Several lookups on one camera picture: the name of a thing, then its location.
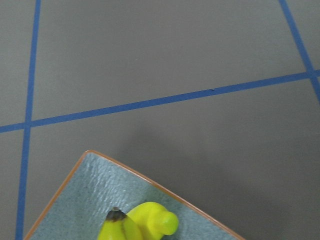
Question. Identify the brown paper table cover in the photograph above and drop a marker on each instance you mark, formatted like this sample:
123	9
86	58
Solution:
217	100

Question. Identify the yellow banana with brown tip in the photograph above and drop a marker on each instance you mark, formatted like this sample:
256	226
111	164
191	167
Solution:
118	226

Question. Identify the grey square plate orange rim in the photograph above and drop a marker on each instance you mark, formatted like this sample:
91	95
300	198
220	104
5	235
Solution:
96	184

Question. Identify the plain yellow banana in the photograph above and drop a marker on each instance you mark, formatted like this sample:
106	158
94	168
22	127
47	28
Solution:
154	220

